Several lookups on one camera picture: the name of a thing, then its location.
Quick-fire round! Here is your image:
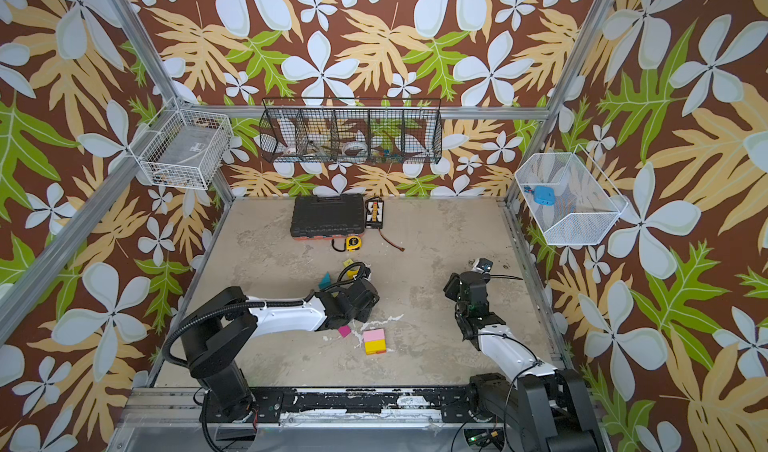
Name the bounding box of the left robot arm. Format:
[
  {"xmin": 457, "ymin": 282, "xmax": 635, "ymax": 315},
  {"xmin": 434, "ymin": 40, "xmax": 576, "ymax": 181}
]
[{"xmin": 162, "ymin": 277, "xmax": 379, "ymax": 422}]

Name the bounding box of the light pink block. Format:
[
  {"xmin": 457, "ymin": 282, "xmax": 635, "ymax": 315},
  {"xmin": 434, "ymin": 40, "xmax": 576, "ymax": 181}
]
[{"xmin": 363, "ymin": 329, "xmax": 386, "ymax": 343}]

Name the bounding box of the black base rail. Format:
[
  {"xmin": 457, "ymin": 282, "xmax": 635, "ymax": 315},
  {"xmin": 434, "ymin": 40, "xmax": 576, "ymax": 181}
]
[{"xmin": 201, "ymin": 385, "xmax": 471, "ymax": 424}]

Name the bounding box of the red cable piece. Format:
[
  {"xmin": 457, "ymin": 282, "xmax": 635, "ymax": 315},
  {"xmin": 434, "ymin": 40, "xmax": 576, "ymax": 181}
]
[{"xmin": 377, "ymin": 228, "xmax": 407, "ymax": 253}]

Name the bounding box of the yellow rectangular block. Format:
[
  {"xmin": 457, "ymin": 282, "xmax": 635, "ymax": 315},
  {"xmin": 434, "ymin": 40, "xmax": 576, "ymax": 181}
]
[{"xmin": 364, "ymin": 340, "xmax": 387, "ymax": 352}]

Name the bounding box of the white mesh basket right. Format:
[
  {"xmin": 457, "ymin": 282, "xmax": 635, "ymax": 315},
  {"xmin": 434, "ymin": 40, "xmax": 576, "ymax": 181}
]
[{"xmin": 515, "ymin": 152, "xmax": 629, "ymax": 248}]

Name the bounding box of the tape roll in basket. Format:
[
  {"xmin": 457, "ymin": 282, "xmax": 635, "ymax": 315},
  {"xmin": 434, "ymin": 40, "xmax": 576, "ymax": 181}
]
[{"xmin": 341, "ymin": 141, "xmax": 368, "ymax": 157}]

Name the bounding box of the blue object in basket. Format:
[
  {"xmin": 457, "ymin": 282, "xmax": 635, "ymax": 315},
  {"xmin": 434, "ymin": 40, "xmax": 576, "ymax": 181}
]
[{"xmin": 533, "ymin": 185, "xmax": 557, "ymax": 206}]

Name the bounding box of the yellow tape measure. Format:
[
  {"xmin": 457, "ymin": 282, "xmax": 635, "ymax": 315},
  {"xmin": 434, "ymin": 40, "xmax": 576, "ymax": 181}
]
[{"xmin": 345, "ymin": 235, "xmax": 362, "ymax": 251}]

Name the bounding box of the black wire basket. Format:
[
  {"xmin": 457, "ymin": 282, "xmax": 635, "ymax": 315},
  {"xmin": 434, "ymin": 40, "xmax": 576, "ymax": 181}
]
[{"xmin": 256, "ymin": 97, "xmax": 444, "ymax": 164}]

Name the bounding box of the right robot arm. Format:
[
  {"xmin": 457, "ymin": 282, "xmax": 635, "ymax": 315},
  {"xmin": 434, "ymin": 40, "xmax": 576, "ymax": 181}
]
[{"xmin": 443, "ymin": 271, "xmax": 606, "ymax": 451}]

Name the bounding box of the black tool case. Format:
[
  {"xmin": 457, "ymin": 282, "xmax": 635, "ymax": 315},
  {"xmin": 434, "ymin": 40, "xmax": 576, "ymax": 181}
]
[{"xmin": 290, "ymin": 194, "xmax": 366, "ymax": 239}]

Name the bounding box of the black battery holder box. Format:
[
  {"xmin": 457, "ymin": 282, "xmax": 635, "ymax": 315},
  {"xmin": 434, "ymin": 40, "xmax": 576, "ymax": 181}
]
[{"xmin": 365, "ymin": 197, "xmax": 384, "ymax": 230}]

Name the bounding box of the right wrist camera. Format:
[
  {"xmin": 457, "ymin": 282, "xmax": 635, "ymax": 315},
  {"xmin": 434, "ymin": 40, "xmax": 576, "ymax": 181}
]
[{"xmin": 472, "ymin": 258, "xmax": 493, "ymax": 275}]

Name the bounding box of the teal triangle block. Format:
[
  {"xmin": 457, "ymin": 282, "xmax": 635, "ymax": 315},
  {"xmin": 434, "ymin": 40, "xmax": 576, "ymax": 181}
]
[{"xmin": 318, "ymin": 273, "xmax": 332, "ymax": 290}]

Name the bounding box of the white wire basket left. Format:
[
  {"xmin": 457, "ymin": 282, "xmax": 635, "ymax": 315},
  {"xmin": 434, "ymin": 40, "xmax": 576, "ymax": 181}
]
[{"xmin": 131, "ymin": 99, "xmax": 233, "ymax": 190}]

